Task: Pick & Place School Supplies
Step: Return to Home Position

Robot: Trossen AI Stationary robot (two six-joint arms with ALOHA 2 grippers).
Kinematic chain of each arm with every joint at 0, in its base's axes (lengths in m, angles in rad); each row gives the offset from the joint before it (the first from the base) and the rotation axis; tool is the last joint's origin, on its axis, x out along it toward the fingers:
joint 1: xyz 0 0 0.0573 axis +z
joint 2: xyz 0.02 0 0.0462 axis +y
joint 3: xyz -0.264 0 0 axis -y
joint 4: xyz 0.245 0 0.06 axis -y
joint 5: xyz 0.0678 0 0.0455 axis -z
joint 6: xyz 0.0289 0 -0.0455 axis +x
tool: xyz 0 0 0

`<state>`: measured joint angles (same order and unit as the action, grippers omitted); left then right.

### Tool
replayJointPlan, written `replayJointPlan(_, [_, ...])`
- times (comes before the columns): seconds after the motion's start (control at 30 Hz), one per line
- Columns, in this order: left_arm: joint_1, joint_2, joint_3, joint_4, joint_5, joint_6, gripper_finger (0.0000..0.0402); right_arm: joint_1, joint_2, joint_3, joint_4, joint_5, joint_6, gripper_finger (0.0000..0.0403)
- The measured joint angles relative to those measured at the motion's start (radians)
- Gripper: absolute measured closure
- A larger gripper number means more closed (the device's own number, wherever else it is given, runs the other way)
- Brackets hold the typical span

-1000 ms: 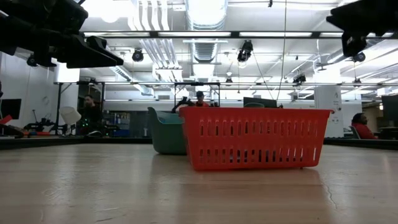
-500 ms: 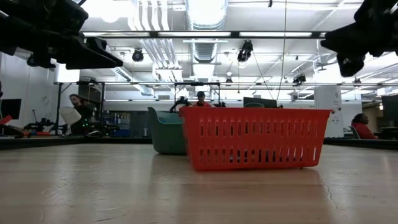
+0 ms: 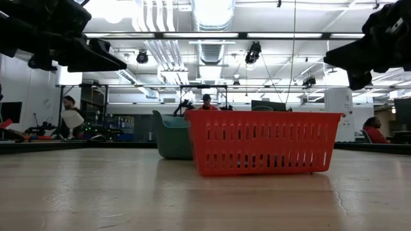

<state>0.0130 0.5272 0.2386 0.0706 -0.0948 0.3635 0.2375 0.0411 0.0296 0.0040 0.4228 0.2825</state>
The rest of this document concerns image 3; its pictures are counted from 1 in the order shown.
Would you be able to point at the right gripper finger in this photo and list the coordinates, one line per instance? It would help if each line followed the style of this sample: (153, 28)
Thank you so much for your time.
(359, 80)
(350, 56)

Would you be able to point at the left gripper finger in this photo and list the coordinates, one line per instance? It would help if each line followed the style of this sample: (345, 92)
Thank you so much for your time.
(86, 61)
(107, 48)

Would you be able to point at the red slotted plastic basket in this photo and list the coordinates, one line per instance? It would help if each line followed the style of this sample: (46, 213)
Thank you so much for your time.
(263, 146)

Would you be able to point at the white square pillar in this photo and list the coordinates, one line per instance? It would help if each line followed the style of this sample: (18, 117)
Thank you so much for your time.
(338, 102)

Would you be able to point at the person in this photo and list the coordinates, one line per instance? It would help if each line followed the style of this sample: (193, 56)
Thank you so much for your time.
(69, 102)
(375, 133)
(207, 97)

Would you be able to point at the black monitor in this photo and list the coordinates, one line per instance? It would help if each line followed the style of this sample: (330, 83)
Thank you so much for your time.
(403, 114)
(276, 105)
(11, 112)

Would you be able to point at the white desk lamp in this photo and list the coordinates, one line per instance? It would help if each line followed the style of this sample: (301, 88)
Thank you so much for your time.
(72, 118)

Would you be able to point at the blue storage crate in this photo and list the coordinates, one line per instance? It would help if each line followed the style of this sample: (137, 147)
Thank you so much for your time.
(126, 137)

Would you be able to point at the green chair back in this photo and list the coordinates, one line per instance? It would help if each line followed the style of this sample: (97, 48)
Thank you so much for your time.
(262, 108)

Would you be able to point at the black beam with light strips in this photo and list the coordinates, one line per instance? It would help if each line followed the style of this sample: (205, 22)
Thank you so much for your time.
(243, 35)

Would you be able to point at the teal plastic basket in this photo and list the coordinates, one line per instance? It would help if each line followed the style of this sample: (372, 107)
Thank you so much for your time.
(171, 141)

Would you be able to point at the black hanging camera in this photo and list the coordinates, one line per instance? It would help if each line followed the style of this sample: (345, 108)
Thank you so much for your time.
(253, 53)
(142, 57)
(309, 81)
(33, 64)

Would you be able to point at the silver ceiling duct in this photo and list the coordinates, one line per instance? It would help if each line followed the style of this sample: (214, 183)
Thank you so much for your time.
(213, 19)

